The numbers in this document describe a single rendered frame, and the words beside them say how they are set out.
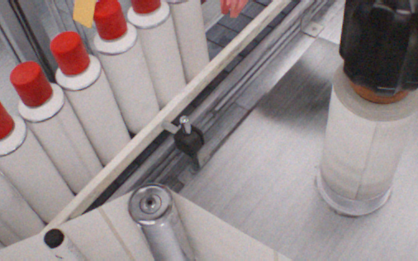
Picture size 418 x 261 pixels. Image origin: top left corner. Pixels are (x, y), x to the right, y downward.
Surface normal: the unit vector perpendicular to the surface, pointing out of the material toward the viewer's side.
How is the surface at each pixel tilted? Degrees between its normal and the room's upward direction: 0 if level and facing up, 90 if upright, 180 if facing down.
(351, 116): 92
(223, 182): 0
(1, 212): 90
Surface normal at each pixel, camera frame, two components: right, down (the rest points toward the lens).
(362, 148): -0.38, 0.79
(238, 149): -0.10, -0.59
